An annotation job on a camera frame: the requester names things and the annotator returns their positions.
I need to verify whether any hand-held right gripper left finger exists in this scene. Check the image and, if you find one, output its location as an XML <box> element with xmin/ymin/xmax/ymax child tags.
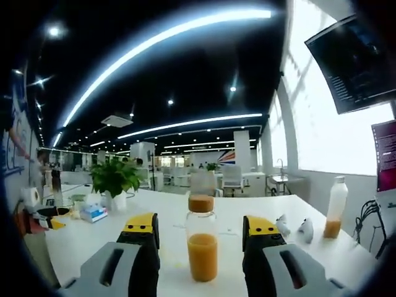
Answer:
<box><xmin>58</xmin><ymin>212</ymin><xmax>161</xmax><ymax>297</ymax></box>

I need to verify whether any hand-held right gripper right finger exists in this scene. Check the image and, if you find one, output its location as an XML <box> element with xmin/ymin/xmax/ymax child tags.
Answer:
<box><xmin>242</xmin><ymin>215</ymin><xmax>352</xmax><ymax>297</ymax></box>

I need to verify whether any glass culture medium bottle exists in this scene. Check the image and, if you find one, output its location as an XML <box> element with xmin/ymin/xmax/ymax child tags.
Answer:
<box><xmin>184</xmin><ymin>210</ymin><xmax>219</xmax><ymax>283</ymax></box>

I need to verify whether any brown cork bottle stopper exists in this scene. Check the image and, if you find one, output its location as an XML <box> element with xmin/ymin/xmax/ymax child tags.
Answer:
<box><xmin>187</xmin><ymin>194</ymin><xmax>215</xmax><ymax>214</ymax></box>

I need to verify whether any plastic bottle with orange liquid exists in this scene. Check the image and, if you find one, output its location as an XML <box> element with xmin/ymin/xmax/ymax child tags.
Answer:
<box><xmin>322</xmin><ymin>175</ymin><xmax>349</xmax><ymax>239</ymax></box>

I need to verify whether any white paper roll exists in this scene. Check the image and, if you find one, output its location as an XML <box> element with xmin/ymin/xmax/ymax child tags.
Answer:
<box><xmin>23</xmin><ymin>186</ymin><xmax>41</xmax><ymax>207</ymax></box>

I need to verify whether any dark tall cylinder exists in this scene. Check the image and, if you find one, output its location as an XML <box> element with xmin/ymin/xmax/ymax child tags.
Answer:
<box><xmin>51</xmin><ymin>168</ymin><xmax>63</xmax><ymax>200</ymax></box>

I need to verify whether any blue tissue pack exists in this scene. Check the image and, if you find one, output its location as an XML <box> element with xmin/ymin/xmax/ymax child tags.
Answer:
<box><xmin>80</xmin><ymin>200</ymin><xmax>108</xmax><ymax>223</ymax></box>

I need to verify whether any white table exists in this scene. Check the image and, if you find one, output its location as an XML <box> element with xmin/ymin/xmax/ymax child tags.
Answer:
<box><xmin>21</xmin><ymin>185</ymin><xmax>381</xmax><ymax>297</ymax></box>

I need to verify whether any green potted plant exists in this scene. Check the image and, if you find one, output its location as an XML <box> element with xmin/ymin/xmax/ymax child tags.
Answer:
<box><xmin>88</xmin><ymin>157</ymin><xmax>145</xmax><ymax>212</ymax></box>

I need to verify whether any white low cabinet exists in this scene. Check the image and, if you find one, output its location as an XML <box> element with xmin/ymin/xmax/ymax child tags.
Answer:
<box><xmin>243</xmin><ymin>171</ymin><xmax>266</xmax><ymax>196</ymax></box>

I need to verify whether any steel sink with faucet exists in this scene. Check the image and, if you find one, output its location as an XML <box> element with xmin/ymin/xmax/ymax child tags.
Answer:
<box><xmin>266</xmin><ymin>158</ymin><xmax>299</xmax><ymax>196</ymax></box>

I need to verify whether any black stand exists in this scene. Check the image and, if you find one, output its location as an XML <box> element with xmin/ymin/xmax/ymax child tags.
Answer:
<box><xmin>148</xmin><ymin>150</ymin><xmax>157</xmax><ymax>190</ymax></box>

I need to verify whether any white office chair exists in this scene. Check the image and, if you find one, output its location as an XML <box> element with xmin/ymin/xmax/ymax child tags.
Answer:
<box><xmin>222</xmin><ymin>165</ymin><xmax>244</xmax><ymax>197</ymax></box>

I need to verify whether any ceiling air conditioner vent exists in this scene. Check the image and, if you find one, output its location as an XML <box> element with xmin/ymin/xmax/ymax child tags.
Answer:
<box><xmin>101</xmin><ymin>114</ymin><xmax>134</xmax><ymax>127</ymax></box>

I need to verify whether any short curved ceiling light strip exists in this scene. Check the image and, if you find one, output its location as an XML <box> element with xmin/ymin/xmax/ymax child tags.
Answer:
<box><xmin>117</xmin><ymin>113</ymin><xmax>263</xmax><ymax>140</ymax></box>

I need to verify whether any long curved ceiling light strip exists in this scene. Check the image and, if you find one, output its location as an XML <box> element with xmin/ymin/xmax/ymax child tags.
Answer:
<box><xmin>52</xmin><ymin>9</ymin><xmax>273</xmax><ymax>146</ymax></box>

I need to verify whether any black monitor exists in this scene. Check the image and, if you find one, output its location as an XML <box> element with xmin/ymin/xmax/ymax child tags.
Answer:
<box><xmin>304</xmin><ymin>14</ymin><xmax>396</xmax><ymax>115</ymax></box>

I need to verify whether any wall poster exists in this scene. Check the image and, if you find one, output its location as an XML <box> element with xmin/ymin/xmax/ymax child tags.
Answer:
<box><xmin>2</xmin><ymin>77</ymin><xmax>35</xmax><ymax>177</ymax></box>

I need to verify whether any black cable bundle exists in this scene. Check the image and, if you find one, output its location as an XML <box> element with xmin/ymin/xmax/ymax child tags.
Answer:
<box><xmin>354</xmin><ymin>197</ymin><xmax>390</xmax><ymax>259</ymax></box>

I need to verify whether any striped wall graphic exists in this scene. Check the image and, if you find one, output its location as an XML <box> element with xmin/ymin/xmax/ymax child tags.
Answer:
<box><xmin>218</xmin><ymin>151</ymin><xmax>236</xmax><ymax>165</ymax></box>

